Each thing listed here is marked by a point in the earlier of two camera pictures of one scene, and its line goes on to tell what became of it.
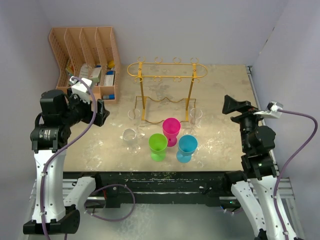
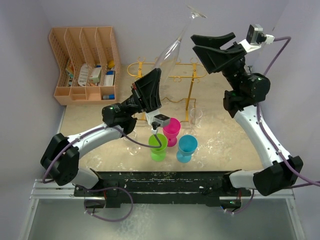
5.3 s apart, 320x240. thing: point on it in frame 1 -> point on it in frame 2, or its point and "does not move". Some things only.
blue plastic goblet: (187, 145) does not move
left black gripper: (73, 98) -> (145, 91)
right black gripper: (230, 105) -> (213, 58)
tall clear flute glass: (134, 114) -> (167, 60)
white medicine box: (95, 77) does not move
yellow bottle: (111, 64) does not move
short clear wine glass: (129, 135) does not move
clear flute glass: (195, 122) does not move
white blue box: (109, 78) does not move
